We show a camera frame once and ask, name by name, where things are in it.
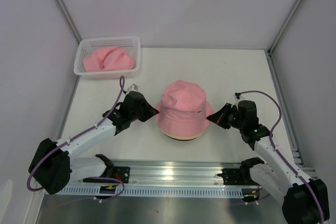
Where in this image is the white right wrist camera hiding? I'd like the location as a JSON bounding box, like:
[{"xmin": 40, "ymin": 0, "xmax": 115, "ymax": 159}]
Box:
[{"xmin": 234, "ymin": 92, "xmax": 244, "ymax": 101}]

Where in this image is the beige bucket hat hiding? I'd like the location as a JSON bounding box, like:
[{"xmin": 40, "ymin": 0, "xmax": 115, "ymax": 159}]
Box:
[{"xmin": 159, "ymin": 127, "xmax": 207, "ymax": 139}]

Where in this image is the pink bucket hat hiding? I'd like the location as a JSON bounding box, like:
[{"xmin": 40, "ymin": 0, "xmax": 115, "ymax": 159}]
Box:
[
  {"xmin": 83, "ymin": 47, "xmax": 135, "ymax": 72},
  {"xmin": 155, "ymin": 80, "xmax": 214, "ymax": 136}
]

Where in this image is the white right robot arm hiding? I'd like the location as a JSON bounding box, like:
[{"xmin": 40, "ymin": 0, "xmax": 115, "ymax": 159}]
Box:
[{"xmin": 207, "ymin": 100, "xmax": 330, "ymax": 223}]

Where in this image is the aluminium corner post right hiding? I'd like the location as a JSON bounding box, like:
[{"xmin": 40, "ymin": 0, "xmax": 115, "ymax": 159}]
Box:
[{"xmin": 267, "ymin": 0, "xmax": 305, "ymax": 57}]

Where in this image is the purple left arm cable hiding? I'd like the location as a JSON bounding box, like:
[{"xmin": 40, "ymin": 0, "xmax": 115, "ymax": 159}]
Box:
[{"xmin": 27, "ymin": 76, "xmax": 126, "ymax": 206}]

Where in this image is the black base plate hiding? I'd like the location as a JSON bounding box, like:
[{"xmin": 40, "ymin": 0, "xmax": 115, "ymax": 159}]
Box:
[
  {"xmin": 83, "ymin": 166, "xmax": 130, "ymax": 184},
  {"xmin": 216, "ymin": 167, "xmax": 272, "ymax": 186}
]

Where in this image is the aluminium corner post left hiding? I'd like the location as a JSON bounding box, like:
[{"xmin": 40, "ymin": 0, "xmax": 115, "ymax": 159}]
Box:
[{"xmin": 54, "ymin": 0, "xmax": 82, "ymax": 44}]

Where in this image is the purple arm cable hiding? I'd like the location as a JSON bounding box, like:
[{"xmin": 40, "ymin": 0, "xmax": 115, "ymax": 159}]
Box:
[
  {"xmin": 27, "ymin": 76, "xmax": 126, "ymax": 206},
  {"xmin": 228, "ymin": 90, "xmax": 325, "ymax": 222}
]

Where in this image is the white plastic basket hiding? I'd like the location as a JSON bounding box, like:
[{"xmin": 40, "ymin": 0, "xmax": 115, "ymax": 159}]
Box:
[{"xmin": 73, "ymin": 36, "xmax": 142, "ymax": 80}]

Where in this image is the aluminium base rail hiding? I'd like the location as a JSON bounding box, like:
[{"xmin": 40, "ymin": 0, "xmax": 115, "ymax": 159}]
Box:
[{"xmin": 68, "ymin": 159, "xmax": 320, "ymax": 187}]

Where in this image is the white slotted cable duct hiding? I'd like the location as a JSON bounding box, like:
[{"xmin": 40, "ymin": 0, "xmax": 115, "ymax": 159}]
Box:
[{"xmin": 58, "ymin": 185, "xmax": 244, "ymax": 199}]

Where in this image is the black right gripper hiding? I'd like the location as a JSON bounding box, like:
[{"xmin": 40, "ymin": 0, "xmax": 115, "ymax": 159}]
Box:
[{"xmin": 207, "ymin": 103, "xmax": 245, "ymax": 130}]

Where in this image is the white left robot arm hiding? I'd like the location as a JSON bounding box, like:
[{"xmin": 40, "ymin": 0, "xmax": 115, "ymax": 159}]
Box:
[{"xmin": 26, "ymin": 91, "xmax": 159, "ymax": 195}]

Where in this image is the black bucket hat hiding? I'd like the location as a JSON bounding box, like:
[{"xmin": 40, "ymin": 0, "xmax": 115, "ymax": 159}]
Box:
[{"xmin": 171, "ymin": 137, "xmax": 196, "ymax": 141}]

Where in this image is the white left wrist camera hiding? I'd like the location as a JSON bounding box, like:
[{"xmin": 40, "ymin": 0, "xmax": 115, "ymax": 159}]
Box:
[{"xmin": 127, "ymin": 83, "xmax": 139, "ymax": 93}]

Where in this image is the aluminium corner post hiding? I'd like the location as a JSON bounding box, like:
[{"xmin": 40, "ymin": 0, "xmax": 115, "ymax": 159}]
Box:
[
  {"xmin": 267, "ymin": 0, "xmax": 305, "ymax": 57},
  {"xmin": 54, "ymin": 0, "xmax": 82, "ymax": 44}
]

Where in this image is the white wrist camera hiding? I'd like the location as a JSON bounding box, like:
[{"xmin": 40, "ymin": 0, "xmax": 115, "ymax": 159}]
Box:
[
  {"xmin": 234, "ymin": 92, "xmax": 244, "ymax": 101},
  {"xmin": 127, "ymin": 83, "xmax": 139, "ymax": 93}
]

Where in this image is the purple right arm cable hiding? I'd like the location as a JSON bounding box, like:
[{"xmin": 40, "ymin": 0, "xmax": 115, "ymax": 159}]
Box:
[{"xmin": 228, "ymin": 90, "xmax": 325, "ymax": 222}]

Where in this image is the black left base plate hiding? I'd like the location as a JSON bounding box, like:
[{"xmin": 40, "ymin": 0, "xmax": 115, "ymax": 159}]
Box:
[{"xmin": 83, "ymin": 166, "xmax": 130, "ymax": 184}]

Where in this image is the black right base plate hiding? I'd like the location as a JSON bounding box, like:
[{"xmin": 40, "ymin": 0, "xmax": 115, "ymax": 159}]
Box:
[{"xmin": 216, "ymin": 167, "xmax": 272, "ymax": 186}]

